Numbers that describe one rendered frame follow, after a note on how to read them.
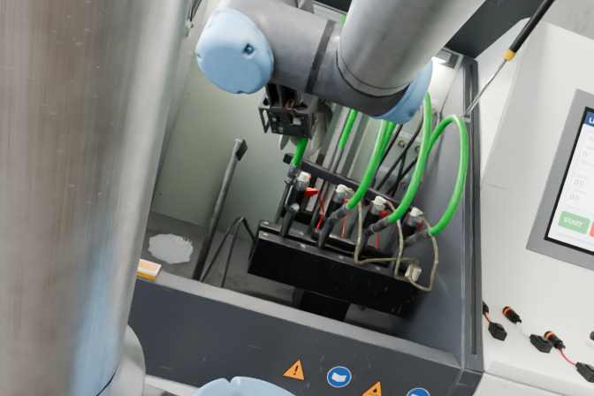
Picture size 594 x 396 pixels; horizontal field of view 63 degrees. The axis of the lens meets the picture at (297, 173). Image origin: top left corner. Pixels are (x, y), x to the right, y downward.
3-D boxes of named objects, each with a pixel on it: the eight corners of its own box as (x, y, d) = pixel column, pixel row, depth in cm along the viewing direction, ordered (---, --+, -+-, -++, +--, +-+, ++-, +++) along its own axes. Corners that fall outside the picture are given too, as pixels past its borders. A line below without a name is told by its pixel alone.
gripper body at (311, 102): (262, 136, 69) (246, 71, 60) (281, 95, 74) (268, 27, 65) (314, 143, 67) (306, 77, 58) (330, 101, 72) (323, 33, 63)
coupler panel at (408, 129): (357, 193, 123) (402, 74, 116) (354, 188, 126) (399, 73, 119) (404, 208, 125) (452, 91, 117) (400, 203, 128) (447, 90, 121)
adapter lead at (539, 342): (549, 354, 87) (554, 344, 86) (539, 353, 86) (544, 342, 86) (508, 315, 98) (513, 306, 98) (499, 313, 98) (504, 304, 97)
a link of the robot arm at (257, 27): (310, 65, 42) (338, -7, 48) (188, 22, 42) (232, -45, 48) (293, 121, 49) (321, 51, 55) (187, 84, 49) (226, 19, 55)
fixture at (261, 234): (236, 303, 97) (259, 236, 93) (239, 279, 107) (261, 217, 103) (393, 347, 101) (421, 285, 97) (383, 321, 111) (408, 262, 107)
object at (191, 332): (54, 352, 75) (76, 260, 71) (65, 335, 79) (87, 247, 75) (423, 446, 82) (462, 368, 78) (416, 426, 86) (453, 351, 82)
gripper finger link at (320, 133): (306, 171, 76) (293, 132, 69) (316, 143, 80) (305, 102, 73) (324, 173, 75) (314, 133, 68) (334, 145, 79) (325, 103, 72)
